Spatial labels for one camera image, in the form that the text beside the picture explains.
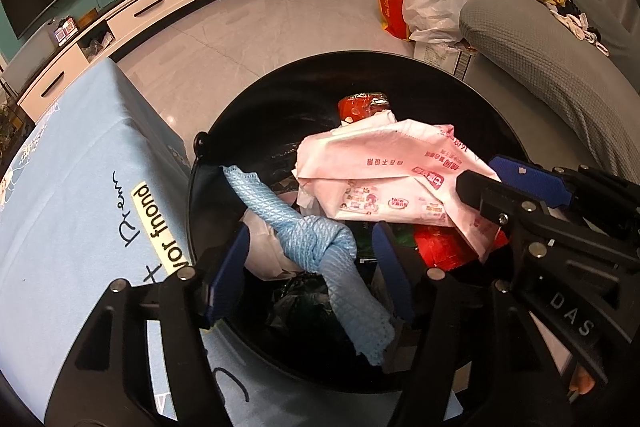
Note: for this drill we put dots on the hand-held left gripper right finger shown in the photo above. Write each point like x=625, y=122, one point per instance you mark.
x=392, y=272

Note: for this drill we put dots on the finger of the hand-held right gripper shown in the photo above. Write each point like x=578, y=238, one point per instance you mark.
x=530, y=182
x=485, y=197

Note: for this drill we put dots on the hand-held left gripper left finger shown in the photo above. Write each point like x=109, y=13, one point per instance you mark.
x=227, y=272

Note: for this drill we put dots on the red foil packet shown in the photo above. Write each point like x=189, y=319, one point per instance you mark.
x=445, y=249

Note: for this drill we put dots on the light blue cloth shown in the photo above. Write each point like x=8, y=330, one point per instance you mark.
x=320, y=242

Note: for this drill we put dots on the pink and white wrapper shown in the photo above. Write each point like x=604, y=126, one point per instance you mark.
x=380, y=167

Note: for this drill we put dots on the red and green snack packet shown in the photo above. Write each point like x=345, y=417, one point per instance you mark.
x=362, y=107

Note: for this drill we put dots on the black round trash bin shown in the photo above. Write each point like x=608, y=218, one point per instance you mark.
x=280, y=107

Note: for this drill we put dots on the person's right hand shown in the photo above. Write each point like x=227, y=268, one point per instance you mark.
x=584, y=381

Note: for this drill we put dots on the grey sofa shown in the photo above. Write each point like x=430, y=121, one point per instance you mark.
x=550, y=72

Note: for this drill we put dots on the printed cardboard box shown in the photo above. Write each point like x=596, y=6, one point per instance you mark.
x=440, y=57

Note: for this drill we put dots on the pile of clothes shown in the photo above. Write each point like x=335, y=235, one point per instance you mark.
x=565, y=7

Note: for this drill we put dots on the large white plastic bag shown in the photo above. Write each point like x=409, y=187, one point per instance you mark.
x=440, y=7

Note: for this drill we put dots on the white television cabinet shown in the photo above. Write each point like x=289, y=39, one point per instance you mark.
x=150, y=7

